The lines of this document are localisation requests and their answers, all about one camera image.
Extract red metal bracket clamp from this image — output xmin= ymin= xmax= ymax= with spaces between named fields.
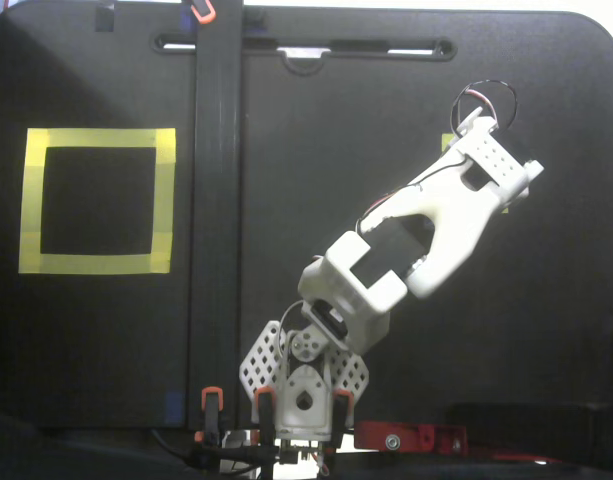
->
xmin=355 ymin=419 xmax=470 ymax=457

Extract red black gripper servo cable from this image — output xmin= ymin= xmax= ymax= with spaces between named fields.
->
xmin=449 ymin=81 xmax=519 ymax=137

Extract red bar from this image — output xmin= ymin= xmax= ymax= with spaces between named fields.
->
xmin=488 ymin=452 xmax=562 ymax=466

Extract black power cable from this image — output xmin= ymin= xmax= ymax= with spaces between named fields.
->
xmin=150 ymin=427 xmax=287 ymax=476

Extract yellow tape square frame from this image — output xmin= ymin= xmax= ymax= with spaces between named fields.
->
xmin=18 ymin=127 xmax=177 ymax=275

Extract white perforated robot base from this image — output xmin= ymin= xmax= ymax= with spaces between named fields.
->
xmin=238 ymin=319 xmax=372 ymax=444

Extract long black flat bar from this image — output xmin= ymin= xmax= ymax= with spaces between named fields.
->
xmin=185 ymin=0 xmax=246 ymax=431

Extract red black arm servo cable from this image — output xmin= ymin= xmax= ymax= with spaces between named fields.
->
xmin=354 ymin=158 xmax=470 ymax=232

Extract orange black spring clamp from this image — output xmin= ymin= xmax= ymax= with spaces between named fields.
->
xmin=332 ymin=389 xmax=356 ymax=449
xmin=199 ymin=387 xmax=225 ymax=449
xmin=253 ymin=387 xmax=278 ymax=446
xmin=182 ymin=0 xmax=217 ymax=25

